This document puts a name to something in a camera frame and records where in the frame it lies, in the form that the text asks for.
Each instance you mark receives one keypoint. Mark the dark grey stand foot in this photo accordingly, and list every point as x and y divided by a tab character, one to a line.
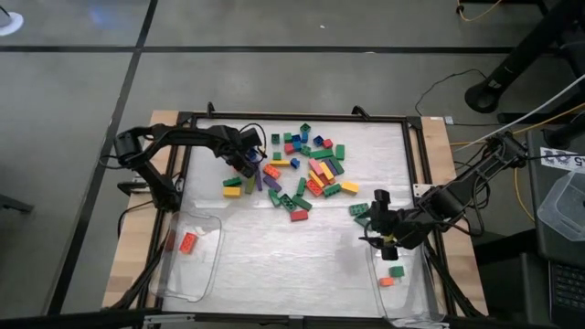
13	203

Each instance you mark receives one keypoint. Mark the olive long block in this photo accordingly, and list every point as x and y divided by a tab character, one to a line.
250	184

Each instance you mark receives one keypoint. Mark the green hollow small block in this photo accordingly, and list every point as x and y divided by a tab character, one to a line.
305	128

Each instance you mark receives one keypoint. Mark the black keyboard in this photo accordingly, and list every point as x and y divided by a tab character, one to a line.
569	288

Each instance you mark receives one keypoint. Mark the pink brick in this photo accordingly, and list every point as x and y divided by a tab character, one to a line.
315	166

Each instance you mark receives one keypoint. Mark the clear plastic tub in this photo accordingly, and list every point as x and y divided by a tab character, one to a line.
566	210

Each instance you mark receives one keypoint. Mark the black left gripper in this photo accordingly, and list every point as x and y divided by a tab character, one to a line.
233	146

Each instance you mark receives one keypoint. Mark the orange studded brick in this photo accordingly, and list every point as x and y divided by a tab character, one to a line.
272	171
188	242

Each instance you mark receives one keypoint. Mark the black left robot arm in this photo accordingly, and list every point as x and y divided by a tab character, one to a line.
183	134

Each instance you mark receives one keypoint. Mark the white printed label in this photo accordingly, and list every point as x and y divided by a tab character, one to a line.
560	160

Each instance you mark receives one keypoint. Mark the yellow thin long block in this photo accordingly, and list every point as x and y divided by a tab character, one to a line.
279	163

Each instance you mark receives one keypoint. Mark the red studded brick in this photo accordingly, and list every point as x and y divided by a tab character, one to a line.
314	187

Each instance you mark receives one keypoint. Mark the black stand base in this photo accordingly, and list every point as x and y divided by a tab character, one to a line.
484	96

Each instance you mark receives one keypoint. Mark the dark side cabinet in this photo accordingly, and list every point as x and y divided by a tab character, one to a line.
544	247

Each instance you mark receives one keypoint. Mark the red small block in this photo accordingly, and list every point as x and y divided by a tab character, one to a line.
327	143
289	149

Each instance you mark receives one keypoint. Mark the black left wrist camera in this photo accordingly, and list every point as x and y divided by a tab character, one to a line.
251	137

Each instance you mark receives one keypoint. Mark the white round floor disc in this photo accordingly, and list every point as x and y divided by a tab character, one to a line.
13	27

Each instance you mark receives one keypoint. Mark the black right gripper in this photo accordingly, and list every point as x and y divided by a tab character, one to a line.
400	228

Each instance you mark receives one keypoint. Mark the blue small block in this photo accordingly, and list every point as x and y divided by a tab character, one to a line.
251	154
296	137
297	146
318	141
295	162
305	137

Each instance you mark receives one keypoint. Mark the yellow brick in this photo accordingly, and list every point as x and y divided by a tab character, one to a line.
350	187
326	170
232	192

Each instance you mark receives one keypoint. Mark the small white box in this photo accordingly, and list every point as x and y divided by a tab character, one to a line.
449	120

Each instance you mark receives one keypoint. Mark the green studded brick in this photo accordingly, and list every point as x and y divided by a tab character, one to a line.
359	209
288	202
332	190

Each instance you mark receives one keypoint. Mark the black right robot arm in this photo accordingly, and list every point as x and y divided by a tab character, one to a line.
475	176

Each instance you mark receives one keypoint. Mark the green small studded block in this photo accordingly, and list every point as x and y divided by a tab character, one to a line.
275	138

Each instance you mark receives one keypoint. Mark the purple long block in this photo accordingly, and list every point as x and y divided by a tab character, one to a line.
272	183
259	183

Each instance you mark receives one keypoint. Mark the green long block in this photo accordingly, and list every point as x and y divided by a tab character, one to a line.
338	165
321	154
301	202
361	221

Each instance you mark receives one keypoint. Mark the clear plastic bin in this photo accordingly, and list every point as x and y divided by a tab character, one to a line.
411	301
201	274

